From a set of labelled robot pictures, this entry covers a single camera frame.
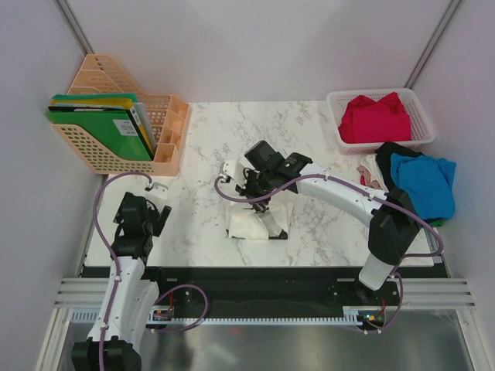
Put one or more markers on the green file folder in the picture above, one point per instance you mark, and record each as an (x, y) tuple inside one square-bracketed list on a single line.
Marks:
[(104, 131)]

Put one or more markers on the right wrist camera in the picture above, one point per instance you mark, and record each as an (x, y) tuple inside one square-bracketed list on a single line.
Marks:
[(234, 170)]

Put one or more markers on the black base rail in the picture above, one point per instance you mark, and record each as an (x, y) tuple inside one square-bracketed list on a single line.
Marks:
[(268, 292)]

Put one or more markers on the peach plastic file organizer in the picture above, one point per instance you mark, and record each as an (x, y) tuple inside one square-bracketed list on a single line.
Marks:
[(114, 126)]

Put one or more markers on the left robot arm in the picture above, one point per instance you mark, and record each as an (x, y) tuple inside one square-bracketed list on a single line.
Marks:
[(114, 341)]

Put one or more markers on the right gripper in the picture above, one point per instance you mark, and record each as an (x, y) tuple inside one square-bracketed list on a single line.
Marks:
[(247, 191)]

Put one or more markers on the blue t shirt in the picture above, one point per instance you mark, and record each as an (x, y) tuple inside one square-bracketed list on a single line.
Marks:
[(428, 182)]

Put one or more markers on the black t shirt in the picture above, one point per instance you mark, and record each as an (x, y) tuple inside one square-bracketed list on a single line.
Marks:
[(383, 159)]

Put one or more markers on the white plastic basket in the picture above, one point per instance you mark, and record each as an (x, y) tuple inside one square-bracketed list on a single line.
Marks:
[(422, 128)]

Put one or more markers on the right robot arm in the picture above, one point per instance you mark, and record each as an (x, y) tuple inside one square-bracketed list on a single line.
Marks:
[(389, 216)]

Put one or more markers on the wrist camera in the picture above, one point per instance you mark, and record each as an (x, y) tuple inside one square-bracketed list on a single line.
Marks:
[(156, 192), (234, 170)]

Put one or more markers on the red t shirt in basket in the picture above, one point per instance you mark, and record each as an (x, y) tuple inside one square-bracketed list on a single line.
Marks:
[(371, 121)]

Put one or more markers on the beige pink t shirt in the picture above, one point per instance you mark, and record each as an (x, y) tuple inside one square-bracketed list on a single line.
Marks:
[(370, 170)]

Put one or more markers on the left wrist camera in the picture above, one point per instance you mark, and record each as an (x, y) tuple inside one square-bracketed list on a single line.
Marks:
[(156, 192)]

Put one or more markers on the white t shirt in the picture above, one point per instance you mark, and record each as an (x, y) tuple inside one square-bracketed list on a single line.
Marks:
[(244, 222)]

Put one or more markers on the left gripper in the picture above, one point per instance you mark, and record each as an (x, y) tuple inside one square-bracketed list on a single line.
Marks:
[(158, 217)]

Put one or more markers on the white slotted cable duct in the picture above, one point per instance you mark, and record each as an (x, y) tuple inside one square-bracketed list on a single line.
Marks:
[(348, 318)]

